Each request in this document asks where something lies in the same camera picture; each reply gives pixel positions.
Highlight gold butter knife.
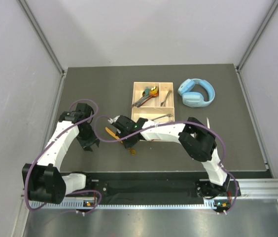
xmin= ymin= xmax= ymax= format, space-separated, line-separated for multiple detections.
xmin=105 ymin=127 xmax=137 ymax=155

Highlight cream divided utensil box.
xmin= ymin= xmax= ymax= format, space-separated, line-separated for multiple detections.
xmin=131 ymin=82 xmax=175 ymax=123

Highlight orange silicone spoon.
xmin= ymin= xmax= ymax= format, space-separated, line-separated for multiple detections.
xmin=137 ymin=92 xmax=159 ymax=108

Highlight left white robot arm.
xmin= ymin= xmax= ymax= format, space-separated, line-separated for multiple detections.
xmin=22 ymin=99 xmax=100 ymax=204

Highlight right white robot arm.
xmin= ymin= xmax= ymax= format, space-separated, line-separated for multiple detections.
xmin=108 ymin=115 xmax=230 ymax=196

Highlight silver fork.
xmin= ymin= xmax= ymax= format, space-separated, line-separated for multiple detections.
xmin=160 ymin=90 xmax=172 ymax=107

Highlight light blue headphones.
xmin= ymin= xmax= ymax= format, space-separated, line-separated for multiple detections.
xmin=177 ymin=79 xmax=215 ymax=108

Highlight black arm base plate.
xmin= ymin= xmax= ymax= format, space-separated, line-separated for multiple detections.
xmin=64 ymin=179 xmax=241 ymax=198

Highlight slotted cable duct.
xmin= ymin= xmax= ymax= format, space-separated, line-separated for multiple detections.
xmin=42 ymin=198 xmax=230 ymax=210

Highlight left aluminium frame post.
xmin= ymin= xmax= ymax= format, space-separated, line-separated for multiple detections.
xmin=17 ymin=0 xmax=65 ymax=75

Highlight aluminium frame post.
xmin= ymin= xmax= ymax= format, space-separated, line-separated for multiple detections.
xmin=17 ymin=0 xmax=65 ymax=75
xmin=236 ymin=0 xmax=278 ymax=72

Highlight aluminium front rail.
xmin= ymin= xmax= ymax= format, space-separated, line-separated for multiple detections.
xmin=20 ymin=179 xmax=278 ymax=199

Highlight right aluminium frame post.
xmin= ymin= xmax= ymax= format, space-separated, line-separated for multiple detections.
xmin=236 ymin=0 xmax=278 ymax=72

